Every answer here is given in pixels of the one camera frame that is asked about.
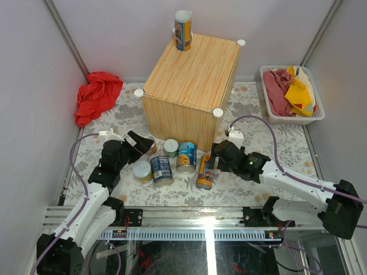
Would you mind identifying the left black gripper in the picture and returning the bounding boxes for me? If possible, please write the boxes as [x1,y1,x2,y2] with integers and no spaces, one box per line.
[118,132,155,172]

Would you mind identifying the tall yellow congee can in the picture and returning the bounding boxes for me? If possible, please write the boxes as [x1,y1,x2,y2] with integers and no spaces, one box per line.
[196,154,214,190]

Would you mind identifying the Progresso chicken noodle can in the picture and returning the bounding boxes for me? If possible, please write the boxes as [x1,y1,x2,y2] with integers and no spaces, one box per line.
[176,142,197,174]

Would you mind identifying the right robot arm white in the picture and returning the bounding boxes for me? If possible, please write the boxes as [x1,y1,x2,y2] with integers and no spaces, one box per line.
[209,140,364,239]

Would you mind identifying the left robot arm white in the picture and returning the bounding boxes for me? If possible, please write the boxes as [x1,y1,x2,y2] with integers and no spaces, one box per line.
[30,129,154,274]

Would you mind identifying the fruit can silver bottom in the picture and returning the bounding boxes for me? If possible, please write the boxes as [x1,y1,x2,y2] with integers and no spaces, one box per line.
[146,136,158,156]

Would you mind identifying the short yellow silver-top can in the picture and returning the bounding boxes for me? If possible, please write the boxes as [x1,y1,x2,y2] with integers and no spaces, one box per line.
[132,160,152,183]

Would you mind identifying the small green white-lid can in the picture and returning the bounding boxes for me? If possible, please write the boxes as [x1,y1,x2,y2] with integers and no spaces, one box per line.
[163,139,179,158]

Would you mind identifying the dark blue soup can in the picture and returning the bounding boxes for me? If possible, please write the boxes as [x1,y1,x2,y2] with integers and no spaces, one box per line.
[150,156,174,187]

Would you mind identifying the floral table mat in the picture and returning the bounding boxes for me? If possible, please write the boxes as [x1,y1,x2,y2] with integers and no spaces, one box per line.
[64,82,317,207]

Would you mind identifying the white corner connector front-left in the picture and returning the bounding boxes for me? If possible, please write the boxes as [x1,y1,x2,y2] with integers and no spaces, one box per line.
[134,89,144,97]

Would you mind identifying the white corner connector front-right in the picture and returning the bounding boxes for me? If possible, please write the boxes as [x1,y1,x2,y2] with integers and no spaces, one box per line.
[212,108,224,118]

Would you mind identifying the red crumpled cloth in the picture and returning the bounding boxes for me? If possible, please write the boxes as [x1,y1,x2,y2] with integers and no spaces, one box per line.
[75,72,123,128]

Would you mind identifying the wooden grain cabinet box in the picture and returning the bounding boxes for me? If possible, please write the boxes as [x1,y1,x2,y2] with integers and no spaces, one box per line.
[142,34,240,151]

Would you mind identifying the pink cloth in basket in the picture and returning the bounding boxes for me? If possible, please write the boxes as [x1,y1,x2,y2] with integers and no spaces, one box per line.
[263,69,292,117]

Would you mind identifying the yellow cloth in basket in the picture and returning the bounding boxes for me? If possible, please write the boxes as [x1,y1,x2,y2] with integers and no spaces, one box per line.
[284,66,313,117]

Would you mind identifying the white plastic basket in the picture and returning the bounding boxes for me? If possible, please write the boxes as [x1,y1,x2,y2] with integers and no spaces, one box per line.
[259,65,325,125]

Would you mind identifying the white cloth in basket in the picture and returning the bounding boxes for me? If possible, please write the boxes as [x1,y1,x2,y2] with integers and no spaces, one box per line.
[293,66,315,107]

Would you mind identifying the white corner connector back-right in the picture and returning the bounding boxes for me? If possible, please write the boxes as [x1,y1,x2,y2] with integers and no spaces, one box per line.
[237,40,245,47]

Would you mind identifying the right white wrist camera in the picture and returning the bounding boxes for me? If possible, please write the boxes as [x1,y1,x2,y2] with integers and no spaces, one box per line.
[225,127,244,149]

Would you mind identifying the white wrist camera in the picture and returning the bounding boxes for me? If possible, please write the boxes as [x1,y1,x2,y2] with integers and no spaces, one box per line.
[98,128,123,142]
[225,127,244,149]

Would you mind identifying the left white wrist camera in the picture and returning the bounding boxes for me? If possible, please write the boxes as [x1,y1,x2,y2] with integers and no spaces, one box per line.
[98,128,123,142]

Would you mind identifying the aluminium mounting rail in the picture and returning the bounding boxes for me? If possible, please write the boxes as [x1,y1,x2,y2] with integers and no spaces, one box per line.
[42,205,351,230]

